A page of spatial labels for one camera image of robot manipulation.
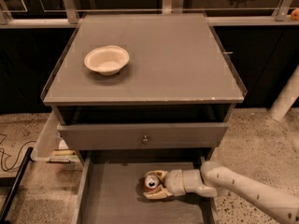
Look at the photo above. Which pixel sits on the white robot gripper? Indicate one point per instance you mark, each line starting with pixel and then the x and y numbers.
pixel 174 181

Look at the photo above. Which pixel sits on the red coke can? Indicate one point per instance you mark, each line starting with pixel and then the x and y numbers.
pixel 151 183

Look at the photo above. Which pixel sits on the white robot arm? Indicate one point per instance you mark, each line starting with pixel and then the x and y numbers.
pixel 212 178

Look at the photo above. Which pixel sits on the round metal drawer knob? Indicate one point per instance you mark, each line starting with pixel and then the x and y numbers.
pixel 145 140

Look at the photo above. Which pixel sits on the open middle drawer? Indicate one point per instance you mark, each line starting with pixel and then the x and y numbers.
pixel 111 189

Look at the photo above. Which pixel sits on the closed top drawer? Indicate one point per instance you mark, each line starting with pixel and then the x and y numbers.
pixel 129 136

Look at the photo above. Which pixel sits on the grey drawer cabinet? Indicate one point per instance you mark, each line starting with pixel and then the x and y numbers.
pixel 177 73

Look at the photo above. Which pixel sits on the clear plastic side bin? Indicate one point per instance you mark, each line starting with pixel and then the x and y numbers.
pixel 50 146

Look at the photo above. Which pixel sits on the white paper bowl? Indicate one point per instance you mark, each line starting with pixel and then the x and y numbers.
pixel 107 61

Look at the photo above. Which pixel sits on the black bar on floor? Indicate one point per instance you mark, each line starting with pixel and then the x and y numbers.
pixel 13 184

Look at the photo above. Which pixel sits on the orange fruit on ledge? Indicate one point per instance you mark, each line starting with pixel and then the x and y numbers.
pixel 295 14

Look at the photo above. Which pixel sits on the metal window rail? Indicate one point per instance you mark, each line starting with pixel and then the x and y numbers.
pixel 69 13

